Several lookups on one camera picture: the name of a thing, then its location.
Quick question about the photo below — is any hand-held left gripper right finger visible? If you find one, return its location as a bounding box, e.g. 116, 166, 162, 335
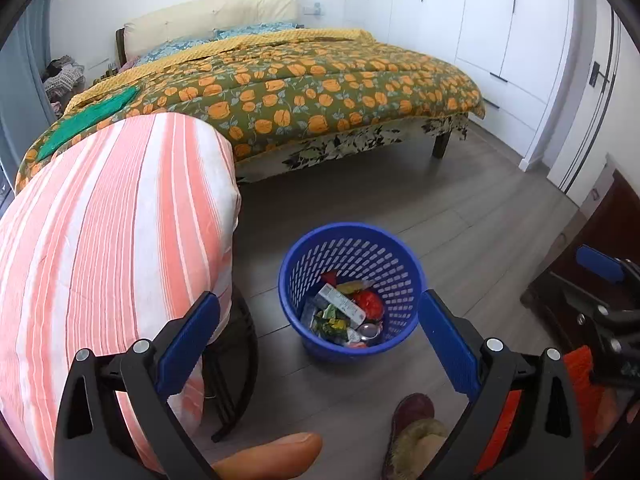
419, 289, 586, 480

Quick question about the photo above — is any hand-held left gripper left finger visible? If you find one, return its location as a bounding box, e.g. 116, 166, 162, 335
54, 291, 223, 480

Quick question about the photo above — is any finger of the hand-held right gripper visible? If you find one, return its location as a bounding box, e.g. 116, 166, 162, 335
576, 245, 628, 285
549, 274, 606, 321

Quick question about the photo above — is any crushed red soda can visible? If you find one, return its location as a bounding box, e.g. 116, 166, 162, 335
352, 290, 386, 343

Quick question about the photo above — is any white green carton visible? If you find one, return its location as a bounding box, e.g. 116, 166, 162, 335
317, 284, 368, 328

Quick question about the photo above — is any black yellow snack packet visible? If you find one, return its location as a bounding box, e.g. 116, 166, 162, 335
312, 307, 351, 341

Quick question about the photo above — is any blue mesh wastebasket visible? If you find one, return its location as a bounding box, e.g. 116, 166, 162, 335
278, 222, 427, 363

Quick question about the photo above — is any person's left hand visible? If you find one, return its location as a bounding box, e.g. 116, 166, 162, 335
210, 432, 323, 480

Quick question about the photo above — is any dark wooden cabinet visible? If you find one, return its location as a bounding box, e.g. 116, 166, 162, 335
520, 167, 640, 346

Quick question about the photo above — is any fuzzy maroon slipper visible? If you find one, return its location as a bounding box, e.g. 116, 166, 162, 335
382, 392, 453, 480

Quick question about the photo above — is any orange knit sweater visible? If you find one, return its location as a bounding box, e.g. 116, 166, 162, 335
474, 389, 523, 476

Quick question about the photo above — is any round table, striped cloth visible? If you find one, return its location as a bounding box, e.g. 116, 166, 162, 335
0, 111, 242, 478

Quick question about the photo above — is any white room door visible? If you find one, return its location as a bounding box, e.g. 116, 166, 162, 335
547, 0, 640, 206

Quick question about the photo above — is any leaf print bed skirt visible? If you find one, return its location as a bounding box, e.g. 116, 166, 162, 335
282, 114, 469, 168

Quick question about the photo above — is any green folded cloth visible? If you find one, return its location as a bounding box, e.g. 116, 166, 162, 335
39, 86, 141, 158

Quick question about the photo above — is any white wardrobe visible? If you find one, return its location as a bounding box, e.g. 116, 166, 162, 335
345, 0, 573, 171

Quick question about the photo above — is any green orange floral quilt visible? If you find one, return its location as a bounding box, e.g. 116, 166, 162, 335
15, 37, 486, 193

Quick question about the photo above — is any blue floral pillow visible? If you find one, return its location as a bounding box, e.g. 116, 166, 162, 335
215, 21, 298, 41
135, 37, 216, 66

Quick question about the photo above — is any pile of clothes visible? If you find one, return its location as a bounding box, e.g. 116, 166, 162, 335
42, 56, 85, 106

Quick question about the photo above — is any blue grey curtain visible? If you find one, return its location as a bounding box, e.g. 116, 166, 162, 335
0, 0, 53, 196

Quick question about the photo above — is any yellow blanket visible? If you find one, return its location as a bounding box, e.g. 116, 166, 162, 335
65, 28, 376, 111

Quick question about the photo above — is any cream headboard cushion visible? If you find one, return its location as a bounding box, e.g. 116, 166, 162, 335
124, 0, 301, 56

